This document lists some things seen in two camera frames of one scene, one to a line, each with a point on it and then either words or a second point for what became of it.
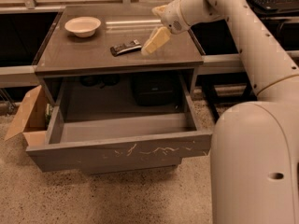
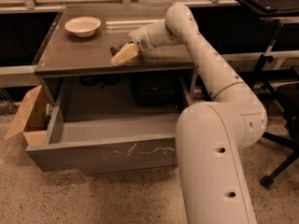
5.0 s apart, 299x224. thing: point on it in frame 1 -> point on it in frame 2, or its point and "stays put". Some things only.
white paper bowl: x=83 y=27 stays put
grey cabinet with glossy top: x=93 y=55 stays put
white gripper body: x=171 y=17 -> x=139 y=40
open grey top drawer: x=112 y=141 stays put
